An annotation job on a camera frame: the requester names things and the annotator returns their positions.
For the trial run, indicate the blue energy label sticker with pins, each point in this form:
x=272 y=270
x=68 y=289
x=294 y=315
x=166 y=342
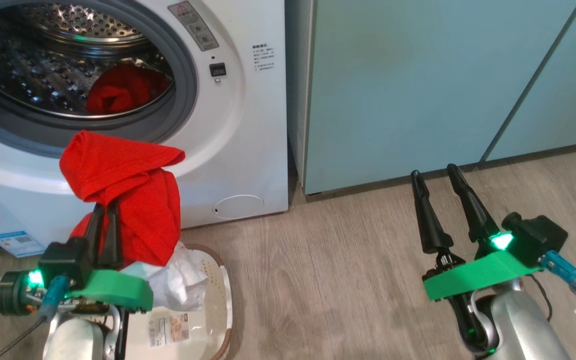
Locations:
x=15 y=244

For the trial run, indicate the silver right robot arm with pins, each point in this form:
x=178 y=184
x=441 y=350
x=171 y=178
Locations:
x=523 y=330

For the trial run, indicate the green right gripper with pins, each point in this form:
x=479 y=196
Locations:
x=478 y=275

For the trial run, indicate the red garment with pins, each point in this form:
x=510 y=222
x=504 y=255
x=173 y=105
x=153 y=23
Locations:
x=123 y=92
x=118 y=165

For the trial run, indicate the pale green cabinet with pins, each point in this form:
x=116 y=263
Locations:
x=393 y=90

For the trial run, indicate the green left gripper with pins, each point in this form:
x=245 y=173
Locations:
x=113 y=292

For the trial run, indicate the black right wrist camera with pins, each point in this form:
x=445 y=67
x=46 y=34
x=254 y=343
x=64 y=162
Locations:
x=538 y=237

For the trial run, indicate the printed basket label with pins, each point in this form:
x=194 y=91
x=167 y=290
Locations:
x=168 y=330

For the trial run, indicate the grey warning sticker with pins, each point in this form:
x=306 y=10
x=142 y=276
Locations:
x=193 y=25

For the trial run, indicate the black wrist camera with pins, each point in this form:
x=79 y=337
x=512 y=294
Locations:
x=538 y=237
x=65 y=260

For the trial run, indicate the stainless steel washing machine drum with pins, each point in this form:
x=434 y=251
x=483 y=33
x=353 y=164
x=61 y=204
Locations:
x=28 y=65

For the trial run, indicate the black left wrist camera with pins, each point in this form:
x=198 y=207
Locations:
x=65 y=260

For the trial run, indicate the white garment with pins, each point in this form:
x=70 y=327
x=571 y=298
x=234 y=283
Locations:
x=178 y=280

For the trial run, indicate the white basket with brown rim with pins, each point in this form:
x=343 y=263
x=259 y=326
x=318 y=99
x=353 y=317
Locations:
x=215 y=295

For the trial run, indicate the white front-load washing machine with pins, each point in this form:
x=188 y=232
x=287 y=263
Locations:
x=248 y=150

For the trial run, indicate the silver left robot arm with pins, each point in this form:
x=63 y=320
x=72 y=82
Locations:
x=73 y=340

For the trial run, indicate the round white filter cover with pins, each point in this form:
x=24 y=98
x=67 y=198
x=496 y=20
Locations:
x=238 y=207

